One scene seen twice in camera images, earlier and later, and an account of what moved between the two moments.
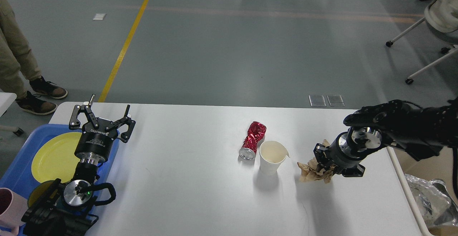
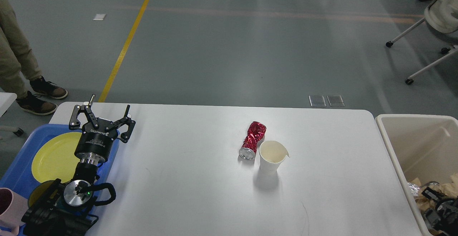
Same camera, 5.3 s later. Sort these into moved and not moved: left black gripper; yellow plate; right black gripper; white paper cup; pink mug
Moved: right black gripper
Not moved: pink mug; white paper cup; yellow plate; left black gripper
